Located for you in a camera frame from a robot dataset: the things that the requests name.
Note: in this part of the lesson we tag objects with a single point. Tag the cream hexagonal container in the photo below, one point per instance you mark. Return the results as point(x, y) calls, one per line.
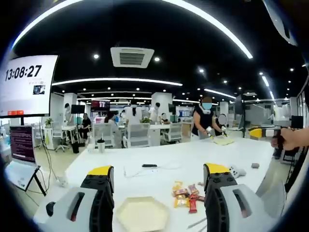
point(142, 212)

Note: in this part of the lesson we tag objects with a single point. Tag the background display screen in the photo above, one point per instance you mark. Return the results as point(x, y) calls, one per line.
point(100, 105)

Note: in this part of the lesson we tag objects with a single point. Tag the yellow cloth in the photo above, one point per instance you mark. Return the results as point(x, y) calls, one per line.
point(223, 141)

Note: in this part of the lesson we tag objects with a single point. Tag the pile of snack packets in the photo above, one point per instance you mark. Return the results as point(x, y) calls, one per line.
point(179, 193)

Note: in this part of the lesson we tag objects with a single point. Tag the white laptop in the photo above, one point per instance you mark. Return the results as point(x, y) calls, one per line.
point(21, 145)

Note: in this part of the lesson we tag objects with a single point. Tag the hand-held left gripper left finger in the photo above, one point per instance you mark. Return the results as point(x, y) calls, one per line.
point(101, 188)

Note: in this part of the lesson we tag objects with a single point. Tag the white mesh office chair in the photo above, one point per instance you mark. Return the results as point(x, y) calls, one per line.
point(174, 132)
point(137, 135)
point(102, 134)

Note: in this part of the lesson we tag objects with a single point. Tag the large wall clock screen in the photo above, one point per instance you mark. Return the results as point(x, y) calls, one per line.
point(24, 96)

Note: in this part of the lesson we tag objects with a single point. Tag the ceiling air conditioner vent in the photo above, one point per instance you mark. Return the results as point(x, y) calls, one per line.
point(132, 56)

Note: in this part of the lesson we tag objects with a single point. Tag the person's right hand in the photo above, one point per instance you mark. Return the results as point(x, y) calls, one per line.
point(295, 139)

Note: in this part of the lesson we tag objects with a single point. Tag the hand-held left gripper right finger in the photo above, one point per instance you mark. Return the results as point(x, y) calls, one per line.
point(217, 188)

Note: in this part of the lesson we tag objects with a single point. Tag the white cup with black lid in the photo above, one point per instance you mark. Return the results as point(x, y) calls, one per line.
point(101, 146)

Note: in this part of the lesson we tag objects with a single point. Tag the long curved ceiling light strip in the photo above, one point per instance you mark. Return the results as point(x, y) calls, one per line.
point(247, 52)
point(116, 79)

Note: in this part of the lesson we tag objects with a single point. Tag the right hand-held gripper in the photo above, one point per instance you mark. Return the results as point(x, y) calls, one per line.
point(277, 141)

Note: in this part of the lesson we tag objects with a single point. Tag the small brown block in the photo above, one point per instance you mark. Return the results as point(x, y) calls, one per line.
point(255, 165)

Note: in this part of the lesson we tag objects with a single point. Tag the white game controller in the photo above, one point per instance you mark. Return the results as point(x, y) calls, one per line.
point(237, 171)

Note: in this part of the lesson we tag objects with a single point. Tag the white worn device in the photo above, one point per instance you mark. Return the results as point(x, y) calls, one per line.
point(277, 17)

